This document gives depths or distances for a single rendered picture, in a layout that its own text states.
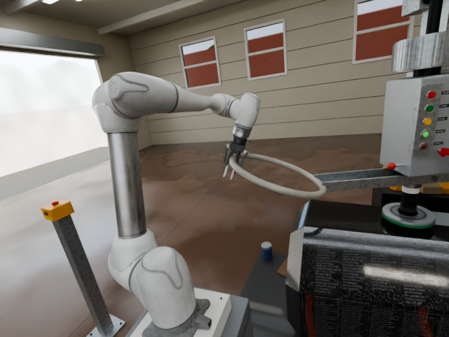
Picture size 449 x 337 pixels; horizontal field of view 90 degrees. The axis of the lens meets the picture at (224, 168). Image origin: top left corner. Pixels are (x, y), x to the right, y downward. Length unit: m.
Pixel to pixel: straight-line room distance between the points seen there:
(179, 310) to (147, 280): 0.14
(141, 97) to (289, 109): 6.87
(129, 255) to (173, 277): 0.21
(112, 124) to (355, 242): 1.22
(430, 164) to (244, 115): 0.84
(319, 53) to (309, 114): 1.61
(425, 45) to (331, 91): 6.19
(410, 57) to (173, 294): 1.23
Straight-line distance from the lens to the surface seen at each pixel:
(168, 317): 0.84
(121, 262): 0.92
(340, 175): 1.32
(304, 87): 7.36
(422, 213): 1.54
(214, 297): 0.99
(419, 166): 1.30
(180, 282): 0.79
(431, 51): 1.24
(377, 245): 1.39
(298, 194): 0.96
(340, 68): 7.38
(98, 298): 2.08
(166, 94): 0.74
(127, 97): 0.70
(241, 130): 1.12
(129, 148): 0.84
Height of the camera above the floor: 1.59
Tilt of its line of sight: 18 degrees down
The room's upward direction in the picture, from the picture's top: 8 degrees counter-clockwise
